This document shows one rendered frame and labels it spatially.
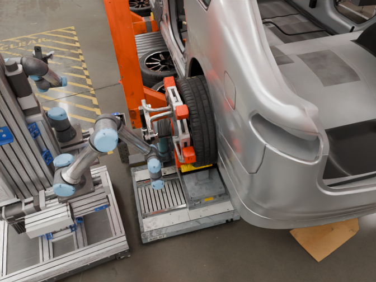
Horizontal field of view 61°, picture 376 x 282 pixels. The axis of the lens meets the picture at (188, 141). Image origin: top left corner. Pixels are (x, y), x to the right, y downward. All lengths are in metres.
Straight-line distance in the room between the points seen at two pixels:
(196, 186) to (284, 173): 1.42
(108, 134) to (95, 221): 1.21
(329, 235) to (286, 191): 1.43
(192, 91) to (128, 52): 0.63
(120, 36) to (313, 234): 2.14
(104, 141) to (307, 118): 0.96
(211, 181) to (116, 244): 0.93
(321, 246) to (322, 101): 1.13
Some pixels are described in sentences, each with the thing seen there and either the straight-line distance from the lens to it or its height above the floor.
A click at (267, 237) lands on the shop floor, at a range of 2.77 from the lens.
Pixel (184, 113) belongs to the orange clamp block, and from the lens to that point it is 2.00.
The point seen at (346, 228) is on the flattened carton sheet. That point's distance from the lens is 2.98.
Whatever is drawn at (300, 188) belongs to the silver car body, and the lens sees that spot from 1.50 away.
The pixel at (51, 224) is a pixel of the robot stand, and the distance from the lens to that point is 2.15.
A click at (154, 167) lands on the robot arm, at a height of 1.00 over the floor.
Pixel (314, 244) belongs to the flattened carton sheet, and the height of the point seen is 0.01.
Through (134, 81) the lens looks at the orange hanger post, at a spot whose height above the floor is 1.00.
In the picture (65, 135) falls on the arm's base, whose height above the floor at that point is 0.87.
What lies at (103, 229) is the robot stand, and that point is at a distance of 2.65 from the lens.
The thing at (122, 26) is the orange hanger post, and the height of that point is 1.45.
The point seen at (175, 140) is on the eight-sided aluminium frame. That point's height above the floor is 0.62.
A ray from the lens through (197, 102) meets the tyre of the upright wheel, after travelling 2.06.
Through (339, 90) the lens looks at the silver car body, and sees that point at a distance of 2.59.
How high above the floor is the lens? 2.36
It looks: 43 degrees down
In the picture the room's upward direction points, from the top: 4 degrees counter-clockwise
